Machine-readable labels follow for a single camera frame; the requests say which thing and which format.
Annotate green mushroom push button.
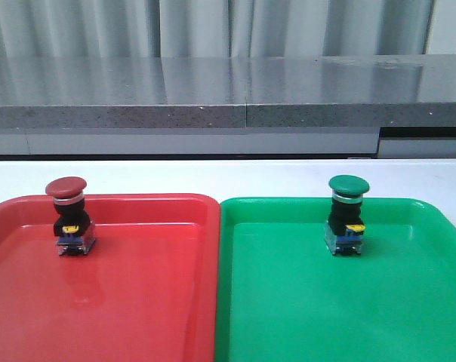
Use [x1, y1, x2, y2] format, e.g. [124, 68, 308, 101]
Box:
[324, 175, 370, 256]

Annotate red mushroom push button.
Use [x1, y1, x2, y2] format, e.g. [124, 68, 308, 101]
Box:
[45, 176, 96, 256]

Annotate grey granite counter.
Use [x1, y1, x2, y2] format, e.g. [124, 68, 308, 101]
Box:
[0, 54, 456, 156]

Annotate green plastic tray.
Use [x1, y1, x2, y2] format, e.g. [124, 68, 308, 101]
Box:
[215, 198, 456, 361]

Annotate red plastic tray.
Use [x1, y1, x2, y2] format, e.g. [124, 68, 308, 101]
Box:
[0, 194, 220, 361]

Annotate grey pleated curtain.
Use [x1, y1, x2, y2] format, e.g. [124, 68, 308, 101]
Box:
[0, 1, 434, 57]

